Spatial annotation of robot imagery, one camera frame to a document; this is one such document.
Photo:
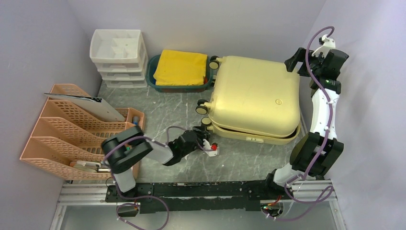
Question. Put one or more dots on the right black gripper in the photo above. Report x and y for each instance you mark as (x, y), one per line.
(298, 56)

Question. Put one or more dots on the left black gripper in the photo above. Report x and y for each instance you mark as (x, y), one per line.
(201, 132)

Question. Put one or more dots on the yellow hard-shell suitcase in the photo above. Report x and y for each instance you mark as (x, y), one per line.
(252, 100)

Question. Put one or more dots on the yellow cloth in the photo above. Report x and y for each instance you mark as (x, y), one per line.
(179, 68)

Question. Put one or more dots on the teal plastic bin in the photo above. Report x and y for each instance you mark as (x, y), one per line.
(151, 69)

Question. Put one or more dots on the white plastic drawer unit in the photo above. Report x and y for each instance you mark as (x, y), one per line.
(120, 57)

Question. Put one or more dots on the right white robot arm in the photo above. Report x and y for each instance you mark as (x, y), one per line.
(318, 150)

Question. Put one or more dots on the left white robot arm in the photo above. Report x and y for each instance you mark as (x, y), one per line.
(125, 149)

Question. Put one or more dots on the grey folder in organizer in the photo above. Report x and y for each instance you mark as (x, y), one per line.
(94, 105)

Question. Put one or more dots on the orange mesh file organizer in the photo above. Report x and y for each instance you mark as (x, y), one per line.
(65, 133)

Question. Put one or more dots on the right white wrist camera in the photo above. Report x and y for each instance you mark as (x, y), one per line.
(326, 44)

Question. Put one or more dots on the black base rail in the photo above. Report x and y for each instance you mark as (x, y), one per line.
(194, 196)

